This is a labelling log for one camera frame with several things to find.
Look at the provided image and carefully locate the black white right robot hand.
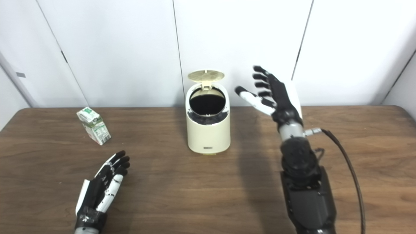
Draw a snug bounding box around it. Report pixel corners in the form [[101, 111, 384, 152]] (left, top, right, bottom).
[[235, 66, 303, 129]]

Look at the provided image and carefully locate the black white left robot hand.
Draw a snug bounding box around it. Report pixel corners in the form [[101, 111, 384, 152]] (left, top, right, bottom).
[[75, 150, 130, 228]]

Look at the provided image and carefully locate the green white milk carton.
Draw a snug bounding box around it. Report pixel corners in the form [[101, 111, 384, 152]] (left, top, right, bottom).
[[76, 107, 111, 145]]

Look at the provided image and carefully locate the round cream bin lid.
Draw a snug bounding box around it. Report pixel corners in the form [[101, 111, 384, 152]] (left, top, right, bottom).
[[188, 70, 225, 90]]

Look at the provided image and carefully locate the cream-colored bin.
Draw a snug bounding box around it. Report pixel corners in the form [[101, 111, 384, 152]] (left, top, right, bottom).
[[185, 70, 231, 156]]

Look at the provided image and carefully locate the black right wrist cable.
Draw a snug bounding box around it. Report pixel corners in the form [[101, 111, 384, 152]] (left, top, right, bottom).
[[304, 128, 366, 234]]

